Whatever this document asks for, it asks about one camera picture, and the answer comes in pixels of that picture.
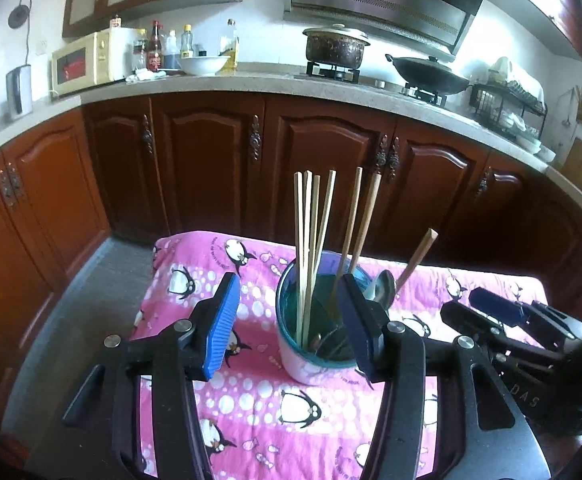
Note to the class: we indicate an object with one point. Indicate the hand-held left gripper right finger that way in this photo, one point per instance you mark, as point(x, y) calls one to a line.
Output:
point(361, 332)

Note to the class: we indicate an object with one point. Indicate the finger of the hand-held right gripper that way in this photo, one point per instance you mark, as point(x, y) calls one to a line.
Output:
point(496, 305)
point(471, 322)

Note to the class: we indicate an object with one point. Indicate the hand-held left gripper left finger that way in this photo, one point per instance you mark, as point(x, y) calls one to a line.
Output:
point(221, 330)

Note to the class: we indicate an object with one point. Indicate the metal spoon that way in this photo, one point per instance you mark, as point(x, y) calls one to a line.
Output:
point(382, 287)

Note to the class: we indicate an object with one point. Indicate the white floral cup blue inside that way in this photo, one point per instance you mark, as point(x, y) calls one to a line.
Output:
point(316, 365)

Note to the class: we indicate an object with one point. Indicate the light wooden chopstick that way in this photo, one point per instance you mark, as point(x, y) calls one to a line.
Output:
point(299, 260)
point(309, 220)
point(323, 220)
point(313, 260)

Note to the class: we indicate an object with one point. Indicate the pink penguin blanket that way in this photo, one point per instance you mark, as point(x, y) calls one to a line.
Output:
point(271, 410)

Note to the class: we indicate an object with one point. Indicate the stack of white bowls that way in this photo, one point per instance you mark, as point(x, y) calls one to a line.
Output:
point(536, 147)

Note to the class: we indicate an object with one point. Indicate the wooden base cabinets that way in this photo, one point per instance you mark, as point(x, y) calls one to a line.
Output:
point(221, 160)

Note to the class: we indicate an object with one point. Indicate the black dish rack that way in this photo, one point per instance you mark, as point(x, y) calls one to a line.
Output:
point(508, 105)

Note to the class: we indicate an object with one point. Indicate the black wok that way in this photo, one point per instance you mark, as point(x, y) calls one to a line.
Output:
point(428, 75)

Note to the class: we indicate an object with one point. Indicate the gas stove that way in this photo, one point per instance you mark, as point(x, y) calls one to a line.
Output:
point(343, 74)

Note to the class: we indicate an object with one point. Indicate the white cloth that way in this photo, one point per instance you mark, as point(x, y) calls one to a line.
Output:
point(146, 76)

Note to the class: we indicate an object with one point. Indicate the white bowl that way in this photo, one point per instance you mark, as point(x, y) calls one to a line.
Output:
point(205, 65)

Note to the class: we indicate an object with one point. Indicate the cooking oil bottle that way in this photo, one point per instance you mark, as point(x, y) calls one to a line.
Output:
point(231, 50)

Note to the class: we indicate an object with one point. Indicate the dark cooking pot with lid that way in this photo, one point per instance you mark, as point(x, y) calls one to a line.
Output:
point(336, 50)

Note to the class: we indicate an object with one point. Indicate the clear sauce bottle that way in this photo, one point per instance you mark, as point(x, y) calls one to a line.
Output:
point(171, 50)

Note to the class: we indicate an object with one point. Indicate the dark sauce bottle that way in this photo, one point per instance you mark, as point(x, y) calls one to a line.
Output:
point(155, 50)

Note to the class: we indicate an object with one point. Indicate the yellow cap bottle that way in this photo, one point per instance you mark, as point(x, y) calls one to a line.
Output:
point(187, 42)

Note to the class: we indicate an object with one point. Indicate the cream microwave oven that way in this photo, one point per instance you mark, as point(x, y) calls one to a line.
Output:
point(86, 62)

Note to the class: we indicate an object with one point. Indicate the silver electric kettle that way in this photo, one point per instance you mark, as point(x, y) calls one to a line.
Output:
point(19, 92)

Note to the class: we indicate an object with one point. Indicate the round black wall hanging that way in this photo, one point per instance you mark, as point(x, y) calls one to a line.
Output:
point(19, 15)

